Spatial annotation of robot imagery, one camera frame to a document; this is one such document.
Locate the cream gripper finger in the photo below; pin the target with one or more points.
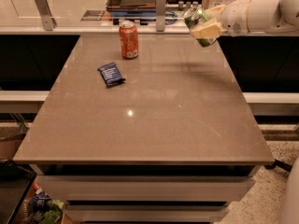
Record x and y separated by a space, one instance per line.
215 12
210 29

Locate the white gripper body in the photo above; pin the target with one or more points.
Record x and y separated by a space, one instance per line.
234 17

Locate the green soda can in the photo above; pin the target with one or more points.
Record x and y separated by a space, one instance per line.
194 17

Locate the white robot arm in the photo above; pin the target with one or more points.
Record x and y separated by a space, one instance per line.
260 41

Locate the orange soda can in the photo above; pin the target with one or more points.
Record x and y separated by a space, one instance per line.
128 39

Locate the small metal cylinders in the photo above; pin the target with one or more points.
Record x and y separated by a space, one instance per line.
184 6

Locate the dark tray stack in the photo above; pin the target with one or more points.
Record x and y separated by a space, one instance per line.
132 8

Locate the dark blue snack packet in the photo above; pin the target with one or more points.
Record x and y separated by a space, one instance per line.
111 74

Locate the grey table drawer unit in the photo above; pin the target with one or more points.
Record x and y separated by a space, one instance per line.
146 199

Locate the black bin with trash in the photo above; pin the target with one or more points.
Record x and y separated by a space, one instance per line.
22 201

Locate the middle metal glass bracket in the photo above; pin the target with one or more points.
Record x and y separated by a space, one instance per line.
160 15

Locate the metal glass bracket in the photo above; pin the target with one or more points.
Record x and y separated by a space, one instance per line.
160 15
48 22

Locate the left metal glass bracket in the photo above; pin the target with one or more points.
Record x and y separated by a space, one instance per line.
48 22

